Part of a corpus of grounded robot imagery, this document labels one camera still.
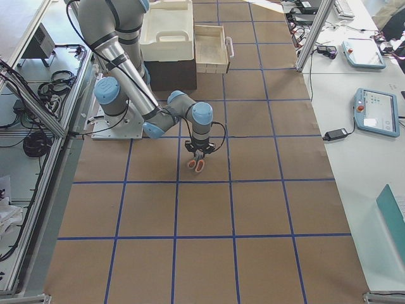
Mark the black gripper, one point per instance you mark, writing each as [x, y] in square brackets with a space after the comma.
[199, 154]

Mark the grey orange scissors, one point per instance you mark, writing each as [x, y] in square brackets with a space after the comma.
[196, 165]

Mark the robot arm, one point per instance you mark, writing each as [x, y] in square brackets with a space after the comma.
[112, 30]

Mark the dark brown wooden cabinet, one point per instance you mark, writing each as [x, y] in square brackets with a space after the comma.
[172, 75]

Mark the cream plastic tray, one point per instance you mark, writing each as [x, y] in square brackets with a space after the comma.
[168, 32]

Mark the black power adapter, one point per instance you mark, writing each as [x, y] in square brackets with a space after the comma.
[336, 134]

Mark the near blue teach pendant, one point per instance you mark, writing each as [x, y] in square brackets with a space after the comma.
[376, 112]

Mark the blue teach pendant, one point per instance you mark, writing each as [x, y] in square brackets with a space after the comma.
[363, 53]
[376, 112]

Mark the far blue teach pendant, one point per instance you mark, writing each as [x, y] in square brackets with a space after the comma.
[363, 53]

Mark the grey electronics box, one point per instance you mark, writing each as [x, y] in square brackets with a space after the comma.
[41, 47]

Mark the teal laptop lid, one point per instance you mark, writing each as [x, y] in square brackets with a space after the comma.
[392, 215]

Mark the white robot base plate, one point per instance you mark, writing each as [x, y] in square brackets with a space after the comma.
[127, 125]

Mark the aluminium frame post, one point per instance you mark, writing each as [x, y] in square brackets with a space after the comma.
[319, 21]

